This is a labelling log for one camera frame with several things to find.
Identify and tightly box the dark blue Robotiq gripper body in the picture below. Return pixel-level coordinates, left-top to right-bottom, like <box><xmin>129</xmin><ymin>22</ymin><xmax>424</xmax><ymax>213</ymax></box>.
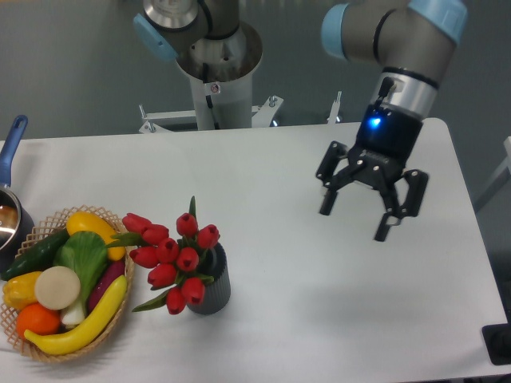
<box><xmin>348</xmin><ymin>67</ymin><xmax>439</xmax><ymax>189</ymax></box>

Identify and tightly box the white furniture leg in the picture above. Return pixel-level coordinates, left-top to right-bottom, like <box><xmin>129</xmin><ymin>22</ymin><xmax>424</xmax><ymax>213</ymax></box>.
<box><xmin>473</xmin><ymin>136</ymin><xmax>510</xmax><ymax>213</ymax></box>

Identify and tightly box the purple sweet potato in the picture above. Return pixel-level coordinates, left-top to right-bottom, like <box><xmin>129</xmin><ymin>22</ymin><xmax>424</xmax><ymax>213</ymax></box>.
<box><xmin>87</xmin><ymin>260</ymin><xmax>125</xmax><ymax>313</ymax></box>

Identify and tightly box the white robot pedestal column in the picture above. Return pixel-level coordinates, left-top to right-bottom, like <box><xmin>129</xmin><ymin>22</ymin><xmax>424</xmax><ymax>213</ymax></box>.
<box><xmin>177</xmin><ymin>22</ymin><xmax>263</xmax><ymax>130</ymax></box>

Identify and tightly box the yellow lemon squash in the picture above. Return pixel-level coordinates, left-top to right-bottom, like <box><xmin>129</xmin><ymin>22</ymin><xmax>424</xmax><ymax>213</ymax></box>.
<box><xmin>61</xmin><ymin>211</ymin><xmax>125</xmax><ymax>265</ymax></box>

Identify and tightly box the black device at edge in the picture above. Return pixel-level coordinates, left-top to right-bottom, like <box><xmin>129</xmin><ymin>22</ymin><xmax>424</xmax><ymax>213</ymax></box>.
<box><xmin>481</xmin><ymin>323</ymin><xmax>510</xmax><ymax>365</ymax></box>

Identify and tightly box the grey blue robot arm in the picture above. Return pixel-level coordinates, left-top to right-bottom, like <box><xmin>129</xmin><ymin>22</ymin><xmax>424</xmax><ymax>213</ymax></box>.
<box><xmin>133</xmin><ymin>1</ymin><xmax>467</xmax><ymax>242</ymax></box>

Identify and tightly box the dark grey ribbed vase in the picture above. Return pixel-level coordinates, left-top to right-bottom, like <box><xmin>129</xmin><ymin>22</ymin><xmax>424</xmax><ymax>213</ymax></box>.
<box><xmin>186</xmin><ymin>243</ymin><xmax>231</xmax><ymax>315</ymax></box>

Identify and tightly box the yellow banana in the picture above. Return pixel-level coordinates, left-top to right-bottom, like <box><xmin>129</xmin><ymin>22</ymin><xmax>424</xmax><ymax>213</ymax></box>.
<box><xmin>24</xmin><ymin>275</ymin><xmax>128</xmax><ymax>356</ymax></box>

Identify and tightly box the beige round radish slice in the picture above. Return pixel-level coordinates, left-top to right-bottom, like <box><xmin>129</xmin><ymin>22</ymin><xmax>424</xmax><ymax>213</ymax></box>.
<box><xmin>34</xmin><ymin>266</ymin><xmax>81</xmax><ymax>310</ymax></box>

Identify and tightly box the yellow bell pepper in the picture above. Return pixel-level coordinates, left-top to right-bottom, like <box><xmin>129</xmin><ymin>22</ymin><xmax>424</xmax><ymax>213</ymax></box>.
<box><xmin>2</xmin><ymin>271</ymin><xmax>42</xmax><ymax>310</ymax></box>

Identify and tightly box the blue handled saucepan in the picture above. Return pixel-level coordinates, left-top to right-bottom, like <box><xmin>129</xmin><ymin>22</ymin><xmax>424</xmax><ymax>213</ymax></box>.
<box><xmin>1</xmin><ymin>115</ymin><xmax>34</xmax><ymax>272</ymax></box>

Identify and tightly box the white metal base frame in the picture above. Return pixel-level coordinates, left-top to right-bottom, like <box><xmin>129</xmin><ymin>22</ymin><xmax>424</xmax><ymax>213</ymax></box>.
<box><xmin>138</xmin><ymin>90</ymin><xmax>343</xmax><ymax>134</ymax></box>

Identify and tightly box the woven wicker basket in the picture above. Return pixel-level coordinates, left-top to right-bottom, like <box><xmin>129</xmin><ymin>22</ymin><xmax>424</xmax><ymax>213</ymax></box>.
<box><xmin>1</xmin><ymin>205</ymin><xmax>135</xmax><ymax>363</ymax></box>

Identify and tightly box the red tulip bouquet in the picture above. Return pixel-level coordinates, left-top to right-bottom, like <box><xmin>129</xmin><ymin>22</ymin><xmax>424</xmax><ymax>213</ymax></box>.
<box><xmin>109</xmin><ymin>198</ymin><xmax>220</xmax><ymax>315</ymax></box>

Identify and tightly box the green bok choy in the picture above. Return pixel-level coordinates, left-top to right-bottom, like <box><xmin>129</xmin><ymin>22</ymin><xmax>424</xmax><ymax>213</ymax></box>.
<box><xmin>53</xmin><ymin>231</ymin><xmax>108</xmax><ymax>329</ymax></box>

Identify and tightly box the orange fruit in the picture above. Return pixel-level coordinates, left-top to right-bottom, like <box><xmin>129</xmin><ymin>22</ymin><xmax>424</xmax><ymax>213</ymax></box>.
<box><xmin>16</xmin><ymin>303</ymin><xmax>61</xmax><ymax>338</ymax></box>

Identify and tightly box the dark green cucumber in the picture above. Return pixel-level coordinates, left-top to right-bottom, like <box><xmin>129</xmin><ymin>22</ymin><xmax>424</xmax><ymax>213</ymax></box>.
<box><xmin>1</xmin><ymin>230</ymin><xmax>69</xmax><ymax>281</ymax></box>

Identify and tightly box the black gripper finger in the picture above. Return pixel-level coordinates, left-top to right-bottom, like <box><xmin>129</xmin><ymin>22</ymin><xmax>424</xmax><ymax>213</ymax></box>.
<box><xmin>315</xmin><ymin>141</ymin><xmax>359</xmax><ymax>215</ymax></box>
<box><xmin>373</xmin><ymin>168</ymin><xmax>430</xmax><ymax>243</ymax></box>

